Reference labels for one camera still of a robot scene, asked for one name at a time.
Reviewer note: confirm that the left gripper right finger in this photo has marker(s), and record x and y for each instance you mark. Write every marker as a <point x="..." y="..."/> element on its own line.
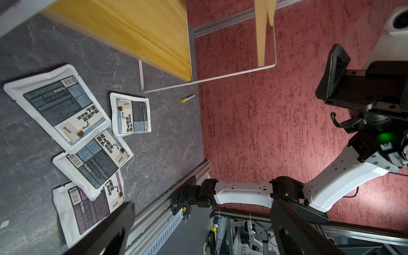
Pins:
<point x="295" y="236"/>

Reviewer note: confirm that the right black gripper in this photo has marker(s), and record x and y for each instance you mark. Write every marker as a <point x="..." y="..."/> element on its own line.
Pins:
<point x="383" y="86"/>

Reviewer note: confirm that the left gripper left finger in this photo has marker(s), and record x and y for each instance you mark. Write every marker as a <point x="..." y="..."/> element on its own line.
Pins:
<point x="110" y="236"/>

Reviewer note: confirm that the purple coffee bag bottom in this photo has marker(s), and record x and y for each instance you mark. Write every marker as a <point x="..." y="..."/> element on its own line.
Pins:
<point x="78" y="215"/>

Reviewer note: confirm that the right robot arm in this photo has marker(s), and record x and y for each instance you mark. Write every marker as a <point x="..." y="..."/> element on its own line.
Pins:
<point x="378" y="146"/>

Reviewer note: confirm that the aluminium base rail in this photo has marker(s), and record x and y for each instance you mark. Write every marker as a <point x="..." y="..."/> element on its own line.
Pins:
<point x="154" y="225"/>

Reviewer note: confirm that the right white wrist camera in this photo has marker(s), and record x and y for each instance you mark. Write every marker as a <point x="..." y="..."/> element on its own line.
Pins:
<point x="393" y="42"/>

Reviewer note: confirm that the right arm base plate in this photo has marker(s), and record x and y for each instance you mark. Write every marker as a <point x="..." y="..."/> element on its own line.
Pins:
<point x="182" y="200"/>

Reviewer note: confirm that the white frame wooden shelf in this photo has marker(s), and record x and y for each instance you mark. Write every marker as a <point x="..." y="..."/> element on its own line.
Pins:
<point x="154" y="32"/>

